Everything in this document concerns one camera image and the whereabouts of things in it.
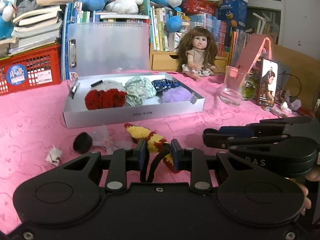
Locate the red plastic crate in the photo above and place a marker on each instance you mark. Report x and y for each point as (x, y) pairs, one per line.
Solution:
(33, 69)

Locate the clear glass cup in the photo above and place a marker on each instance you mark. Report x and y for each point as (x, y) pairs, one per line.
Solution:
(233, 87)

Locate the black round cap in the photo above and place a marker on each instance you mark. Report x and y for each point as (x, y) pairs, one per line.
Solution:
(82, 143)

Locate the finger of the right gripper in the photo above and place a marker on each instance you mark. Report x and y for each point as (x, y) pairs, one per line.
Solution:
(213, 139)
(237, 131)

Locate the blue white plush left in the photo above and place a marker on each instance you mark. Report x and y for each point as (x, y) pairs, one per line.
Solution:
(8, 11)

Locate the white shallow box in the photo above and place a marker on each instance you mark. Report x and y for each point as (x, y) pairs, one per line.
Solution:
(76, 115)

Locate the smartphone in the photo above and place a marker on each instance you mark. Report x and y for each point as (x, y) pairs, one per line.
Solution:
(268, 83)

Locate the wooden drawer organizer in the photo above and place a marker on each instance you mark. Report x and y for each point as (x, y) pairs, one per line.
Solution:
(167, 61)

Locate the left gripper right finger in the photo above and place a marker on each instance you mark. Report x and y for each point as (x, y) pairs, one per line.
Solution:
(192, 160)

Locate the row of upright books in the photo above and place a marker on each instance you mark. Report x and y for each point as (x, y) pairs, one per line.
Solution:
(157, 21)

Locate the stack of books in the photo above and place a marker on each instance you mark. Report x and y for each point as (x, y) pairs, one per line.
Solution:
(36, 23)

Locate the red knitted scrunchie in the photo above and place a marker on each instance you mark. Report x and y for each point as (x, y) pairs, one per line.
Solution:
(100, 99)

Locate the white fluffy scrunchie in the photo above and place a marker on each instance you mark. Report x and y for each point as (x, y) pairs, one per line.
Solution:
(108, 85)

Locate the long haired baby doll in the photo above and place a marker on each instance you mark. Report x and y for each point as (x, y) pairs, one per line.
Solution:
(197, 51)

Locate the black binder clip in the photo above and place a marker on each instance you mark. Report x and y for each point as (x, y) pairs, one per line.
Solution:
(72, 87)

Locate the crumpled white paper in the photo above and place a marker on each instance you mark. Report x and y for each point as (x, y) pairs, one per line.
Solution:
(54, 156)

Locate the pink stand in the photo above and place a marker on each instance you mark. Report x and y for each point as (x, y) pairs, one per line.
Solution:
(258, 45)

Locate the purple fluffy scrunchie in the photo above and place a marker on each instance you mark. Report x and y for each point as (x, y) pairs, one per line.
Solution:
(177, 94)

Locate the green checked scrunchie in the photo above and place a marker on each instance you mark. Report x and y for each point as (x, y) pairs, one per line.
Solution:
(138, 89)

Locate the blue cardboard box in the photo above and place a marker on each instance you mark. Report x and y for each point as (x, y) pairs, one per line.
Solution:
(233, 11)

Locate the red basket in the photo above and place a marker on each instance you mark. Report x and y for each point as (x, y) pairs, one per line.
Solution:
(198, 6)

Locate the translucent clipboard folder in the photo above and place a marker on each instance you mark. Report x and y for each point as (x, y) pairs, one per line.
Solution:
(106, 48)

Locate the blue floral scrunchie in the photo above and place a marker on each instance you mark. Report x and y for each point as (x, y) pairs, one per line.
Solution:
(163, 85)

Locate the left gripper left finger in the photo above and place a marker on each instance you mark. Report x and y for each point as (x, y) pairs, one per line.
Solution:
(124, 160)

